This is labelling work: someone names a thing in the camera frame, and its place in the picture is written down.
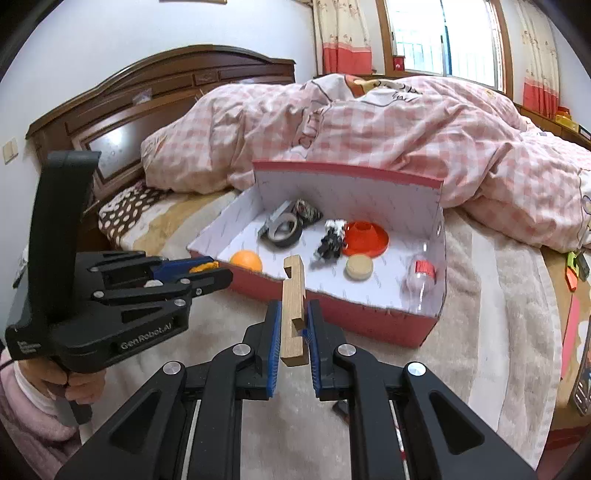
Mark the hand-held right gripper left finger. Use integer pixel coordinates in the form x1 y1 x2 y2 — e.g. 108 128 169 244
54 299 283 480

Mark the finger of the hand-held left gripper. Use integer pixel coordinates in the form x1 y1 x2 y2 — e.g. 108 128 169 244
76 250 220 289
95 268 233 324

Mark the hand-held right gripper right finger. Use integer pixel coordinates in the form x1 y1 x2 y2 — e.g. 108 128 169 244
305 299 540 480

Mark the notched wooden block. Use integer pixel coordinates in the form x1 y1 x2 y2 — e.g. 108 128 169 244
280 255 309 367

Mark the orange ball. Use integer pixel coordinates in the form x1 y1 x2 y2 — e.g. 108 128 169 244
229 250 263 273

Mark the red cardboard box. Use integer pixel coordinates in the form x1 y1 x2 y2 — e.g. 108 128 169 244
187 160 448 348

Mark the grey plastic plate with holes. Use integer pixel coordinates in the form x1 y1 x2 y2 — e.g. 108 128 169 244
257 202 296 238

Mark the round beige wooden disc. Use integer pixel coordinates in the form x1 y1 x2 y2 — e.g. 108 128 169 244
345 256 374 281

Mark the black white toy figure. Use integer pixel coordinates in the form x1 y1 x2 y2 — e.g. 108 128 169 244
315 219 347 261

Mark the dark patterned triangular pouch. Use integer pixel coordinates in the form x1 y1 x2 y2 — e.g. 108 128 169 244
293 198 324 224

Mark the orange plastic cone disc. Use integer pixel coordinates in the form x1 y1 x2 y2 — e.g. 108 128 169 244
342 220 390 258

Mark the clear plastic bottle red label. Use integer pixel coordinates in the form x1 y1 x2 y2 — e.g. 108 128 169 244
405 253 438 310

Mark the person's left forearm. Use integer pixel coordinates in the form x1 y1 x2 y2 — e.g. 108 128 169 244
0 351 93 480

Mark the person's left hand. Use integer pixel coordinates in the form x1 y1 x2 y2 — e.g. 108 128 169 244
21 357 106 407

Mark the brown dotted pillow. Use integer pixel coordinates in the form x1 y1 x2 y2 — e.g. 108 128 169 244
98 180 169 245

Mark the white towel blanket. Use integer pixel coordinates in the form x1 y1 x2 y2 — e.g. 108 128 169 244
90 217 561 480

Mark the dark wooden headboard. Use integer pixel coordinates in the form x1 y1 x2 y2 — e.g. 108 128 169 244
25 45 296 217

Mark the pink checked quilt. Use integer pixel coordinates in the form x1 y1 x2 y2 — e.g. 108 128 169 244
140 74 591 252

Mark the orange green toy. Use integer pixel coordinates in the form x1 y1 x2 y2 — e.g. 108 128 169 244
566 251 591 291

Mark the black smartphone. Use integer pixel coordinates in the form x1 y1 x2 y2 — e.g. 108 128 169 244
570 316 591 416

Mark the cream red printed curtain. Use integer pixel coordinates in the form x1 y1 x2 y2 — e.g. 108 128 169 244
515 0 561 116
313 0 372 77

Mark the wooden side desk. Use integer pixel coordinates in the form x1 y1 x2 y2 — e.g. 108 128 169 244
512 102 591 148

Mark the barred window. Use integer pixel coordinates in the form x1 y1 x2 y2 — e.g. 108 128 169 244
376 0 513 93

